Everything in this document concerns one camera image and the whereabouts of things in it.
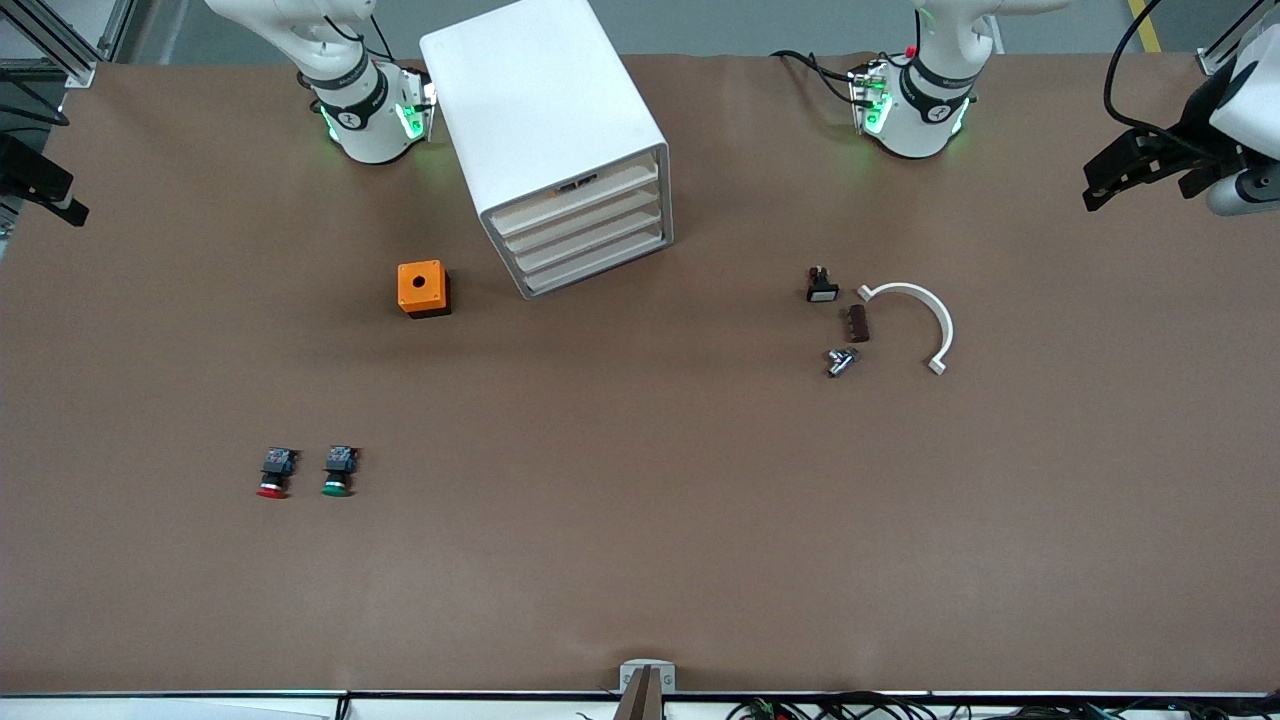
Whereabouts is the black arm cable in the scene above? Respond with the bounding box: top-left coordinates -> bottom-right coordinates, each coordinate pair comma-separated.
0,98 -> 71,128
1103,0 -> 1271,161

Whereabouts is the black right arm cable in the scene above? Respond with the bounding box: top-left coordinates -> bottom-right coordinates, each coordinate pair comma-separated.
0,98 -> 71,128

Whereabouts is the white table edge rail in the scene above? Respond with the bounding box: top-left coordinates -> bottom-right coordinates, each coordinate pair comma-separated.
0,690 -> 1280,720

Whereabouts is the red push button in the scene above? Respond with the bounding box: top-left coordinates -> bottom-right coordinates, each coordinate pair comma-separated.
256,447 -> 301,500

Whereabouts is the green push button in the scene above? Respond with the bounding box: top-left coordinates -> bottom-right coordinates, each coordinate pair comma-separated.
320,445 -> 361,498

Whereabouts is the brown mount bar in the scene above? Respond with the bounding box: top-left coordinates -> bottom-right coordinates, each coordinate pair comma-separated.
612,667 -> 666,720

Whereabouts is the brown table cover sheet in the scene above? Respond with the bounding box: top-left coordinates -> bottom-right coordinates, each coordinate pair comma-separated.
0,50 -> 1280,696

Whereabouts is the black base cable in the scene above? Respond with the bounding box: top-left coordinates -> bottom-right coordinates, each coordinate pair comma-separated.
770,48 -> 863,106
322,12 -> 396,63

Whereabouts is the white cabinet drawer dark label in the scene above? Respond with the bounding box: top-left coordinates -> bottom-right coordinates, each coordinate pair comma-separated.
486,150 -> 663,238

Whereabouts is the white curved plastic bracket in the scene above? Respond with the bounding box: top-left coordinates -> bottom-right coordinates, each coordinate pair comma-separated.
857,282 -> 955,376

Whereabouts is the aluminium frame profile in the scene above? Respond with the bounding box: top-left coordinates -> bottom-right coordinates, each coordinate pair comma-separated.
1197,0 -> 1271,76
0,0 -> 136,89

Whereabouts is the orange button enclosure box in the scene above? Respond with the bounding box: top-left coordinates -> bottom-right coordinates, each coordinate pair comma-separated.
397,260 -> 452,319

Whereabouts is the black cable bundle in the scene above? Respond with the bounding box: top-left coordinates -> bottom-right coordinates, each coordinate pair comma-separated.
725,693 -> 1280,720

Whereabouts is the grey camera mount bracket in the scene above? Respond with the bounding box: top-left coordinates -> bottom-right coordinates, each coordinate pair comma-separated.
620,660 -> 677,694

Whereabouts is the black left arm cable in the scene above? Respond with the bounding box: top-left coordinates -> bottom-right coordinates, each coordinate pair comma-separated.
1103,0 -> 1271,161

